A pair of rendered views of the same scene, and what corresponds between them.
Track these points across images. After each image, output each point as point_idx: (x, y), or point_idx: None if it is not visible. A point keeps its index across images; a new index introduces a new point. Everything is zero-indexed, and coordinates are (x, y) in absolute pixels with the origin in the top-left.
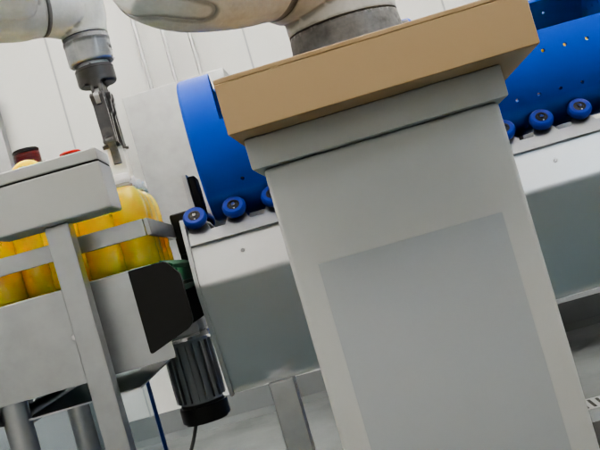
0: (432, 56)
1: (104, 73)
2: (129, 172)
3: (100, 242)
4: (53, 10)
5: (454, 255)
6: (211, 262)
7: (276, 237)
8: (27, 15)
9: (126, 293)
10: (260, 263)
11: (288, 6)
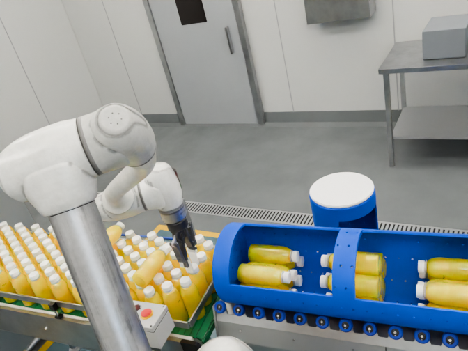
0: None
1: (178, 229)
2: (196, 261)
3: None
4: (147, 207)
5: None
6: (225, 329)
7: (256, 332)
8: (131, 214)
9: (180, 347)
10: (247, 340)
11: None
